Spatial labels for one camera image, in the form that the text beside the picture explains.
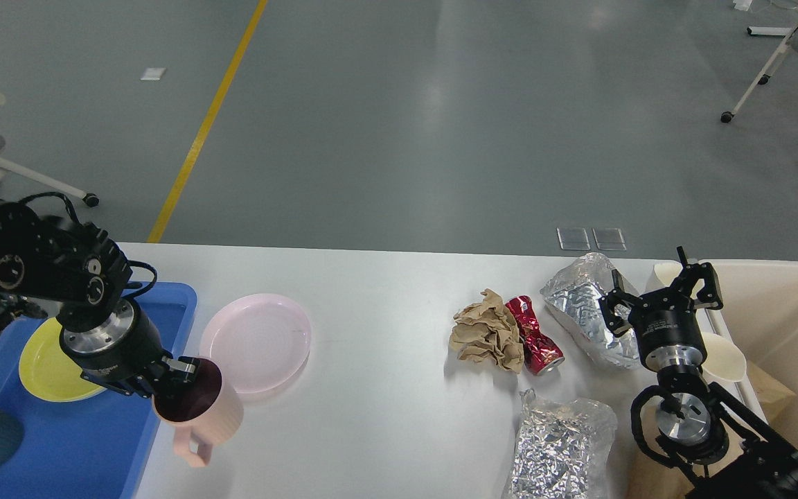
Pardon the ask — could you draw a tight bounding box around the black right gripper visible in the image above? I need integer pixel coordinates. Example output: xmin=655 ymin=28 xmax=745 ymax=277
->
xmin=598 ymin=246 xmax=723 ymax=373

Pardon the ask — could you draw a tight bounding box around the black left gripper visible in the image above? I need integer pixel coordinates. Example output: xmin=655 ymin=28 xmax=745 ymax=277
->
xmin=60 ymin=298 xmax=202 ymax=400

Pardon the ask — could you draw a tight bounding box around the pink ribbed mug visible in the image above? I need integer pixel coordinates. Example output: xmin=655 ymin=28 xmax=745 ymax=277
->
xmin=152 ymin=358 xmax=244 ymax=468

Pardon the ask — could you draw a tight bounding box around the pink plate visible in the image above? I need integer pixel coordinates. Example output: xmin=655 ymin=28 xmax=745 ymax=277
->
xmin=199 ymin=293 xmax=312 ymax=396

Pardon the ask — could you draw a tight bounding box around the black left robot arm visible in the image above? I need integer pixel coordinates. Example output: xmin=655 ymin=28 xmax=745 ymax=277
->
xmin=0 ymin=198 xmax=202 ymax=399

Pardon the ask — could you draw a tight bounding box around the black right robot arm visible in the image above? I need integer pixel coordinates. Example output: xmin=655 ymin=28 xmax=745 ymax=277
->
xmin=598 ymin=247 xmax=798 ymax=498

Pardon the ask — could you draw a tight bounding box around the cream paper cup upper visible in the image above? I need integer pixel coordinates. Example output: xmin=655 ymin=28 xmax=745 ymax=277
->
xmin=645 ymin=262 xmax=683 ymax=293

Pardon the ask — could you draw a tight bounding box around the cream paper cup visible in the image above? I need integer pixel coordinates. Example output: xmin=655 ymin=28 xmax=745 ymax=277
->
xmin=645 ymin=262 xmax=683 ymax=293
xmin=701 ymin=333 xmax=747 ymax=383

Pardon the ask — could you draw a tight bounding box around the cream paper cup lower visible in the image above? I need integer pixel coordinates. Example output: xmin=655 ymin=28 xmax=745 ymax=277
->
xmin=701 ymin=333 xmax=747 ymax=383

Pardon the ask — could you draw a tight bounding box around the silver foil bag upper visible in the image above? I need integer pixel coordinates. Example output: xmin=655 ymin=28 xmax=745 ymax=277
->
xmin=540 ymin=252 xmax=640 ymax=370

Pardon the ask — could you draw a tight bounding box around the silver foil bag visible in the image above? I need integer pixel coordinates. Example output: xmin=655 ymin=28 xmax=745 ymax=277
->
xmin=502 ymin=389 xmax=618 ymax=498
xmin=540 ymin=252 xmax=640 ymax=370

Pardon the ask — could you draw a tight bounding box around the floor socket plate right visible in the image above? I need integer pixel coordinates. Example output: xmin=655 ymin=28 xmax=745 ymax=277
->
xmin=592 ymin=227 xmax=628 ymax=252

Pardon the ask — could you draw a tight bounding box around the floor socket plate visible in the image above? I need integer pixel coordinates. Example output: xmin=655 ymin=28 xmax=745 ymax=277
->
xmin=592 ymin=227 xmax=628 ymax=252
xmin=556 ymin=227 xmax=592 ymax=252

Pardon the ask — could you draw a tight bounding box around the blue plastic tray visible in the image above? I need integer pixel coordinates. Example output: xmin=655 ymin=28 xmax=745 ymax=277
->
xmin=0 ymin=318 xmax=159 ymax=498

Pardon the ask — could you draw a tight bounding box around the yellow plate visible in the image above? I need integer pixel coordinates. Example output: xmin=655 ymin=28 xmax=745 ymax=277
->
xmin=18 ymin=318 xmax=105 ymax=403

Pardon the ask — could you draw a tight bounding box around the floor socket plate left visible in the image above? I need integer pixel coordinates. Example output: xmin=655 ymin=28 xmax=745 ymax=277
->
xmin=556 ymin=227 xmax=592 ymax=252

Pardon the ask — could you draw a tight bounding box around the beige waste bin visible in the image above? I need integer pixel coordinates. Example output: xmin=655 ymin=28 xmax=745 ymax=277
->
xmin=624 ymin=260 xmax=798 ymax=499

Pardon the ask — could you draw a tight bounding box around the crushed red can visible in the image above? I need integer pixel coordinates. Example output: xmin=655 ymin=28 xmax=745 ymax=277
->
xmin=506 ymin=296 xmax=566 ymax=376

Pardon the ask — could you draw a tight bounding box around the silver foil bag lower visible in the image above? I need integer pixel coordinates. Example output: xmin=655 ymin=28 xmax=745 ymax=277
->
xmin=502 ymin=389 xmax=618 ymax=498

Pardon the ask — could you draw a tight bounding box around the crumpled brown paper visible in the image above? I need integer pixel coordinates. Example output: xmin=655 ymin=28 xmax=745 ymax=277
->
xmin=447 ymin=288 xmax=524 ymax=375

